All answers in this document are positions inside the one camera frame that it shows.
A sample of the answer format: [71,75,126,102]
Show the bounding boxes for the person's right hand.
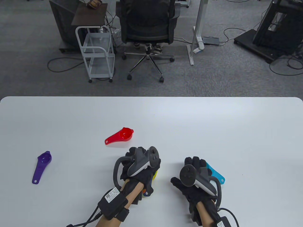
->
[170,157,222,223]

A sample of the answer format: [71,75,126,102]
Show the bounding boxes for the person's left hand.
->
[120,147,161,197]

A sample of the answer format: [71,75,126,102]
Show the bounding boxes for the light blue plastic measuring cup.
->
[205,162,225,184]

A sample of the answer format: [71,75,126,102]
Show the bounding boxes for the red plastic measuring cup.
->
[105,127,134,145]

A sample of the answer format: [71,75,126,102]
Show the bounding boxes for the purple plastic measuring cup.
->
[32,151,52,184]

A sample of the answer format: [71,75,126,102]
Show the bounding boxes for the person's right forearm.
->
[196,203,214,227]

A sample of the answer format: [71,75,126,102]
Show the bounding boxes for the person's left forearm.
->
[96,179,145,227]

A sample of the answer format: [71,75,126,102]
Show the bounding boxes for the grey black left hand controller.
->
[113,146,159,188]

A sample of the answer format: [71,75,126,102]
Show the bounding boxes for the grey black hand controller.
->
[179,165,222,204]
[113,146,159,188]

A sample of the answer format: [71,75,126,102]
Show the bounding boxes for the grey black right hand controller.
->
[179,165,222,204]

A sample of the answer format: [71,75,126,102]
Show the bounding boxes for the black right wrist sensor box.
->
[217,216,232,227]

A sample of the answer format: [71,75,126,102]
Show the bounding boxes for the black wrist sensor box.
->
[217,216,232,227]
[98,187,130,221]

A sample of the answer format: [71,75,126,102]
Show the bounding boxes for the black left wrist sensor box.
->
[98,187,130,221]

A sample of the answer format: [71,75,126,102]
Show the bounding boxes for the grey power adapter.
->
[203,36,220,46]

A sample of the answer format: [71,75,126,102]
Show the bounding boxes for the black mesh office chair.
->
[116,0,181,83]

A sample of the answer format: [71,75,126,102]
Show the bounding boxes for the white metal desk leg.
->
[187,0,209,66]

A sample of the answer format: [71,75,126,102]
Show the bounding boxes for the brown side table top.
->
[71,3,108,26]

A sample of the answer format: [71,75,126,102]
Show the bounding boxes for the dark grey cabinet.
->
[49,0,83,53]

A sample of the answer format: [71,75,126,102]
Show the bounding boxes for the black equipment rack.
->
[234,0,303,64]

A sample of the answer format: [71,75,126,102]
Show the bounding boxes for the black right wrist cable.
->
[219,208,239,227]

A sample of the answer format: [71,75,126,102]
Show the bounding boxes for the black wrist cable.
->
[66,206,103,227]
[219,208,239,227]

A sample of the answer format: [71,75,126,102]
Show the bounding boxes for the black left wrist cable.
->
[66,206,103,227]

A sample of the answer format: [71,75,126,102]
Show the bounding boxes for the black floor cable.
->
[219,28,246,45]
[269,57,303,76]
[47,57,90,72]

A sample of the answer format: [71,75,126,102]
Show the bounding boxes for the white wire rolling cart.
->
[75,26,116,83]

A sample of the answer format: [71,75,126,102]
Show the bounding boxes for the bundle of black cables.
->
[104,11,121,53]

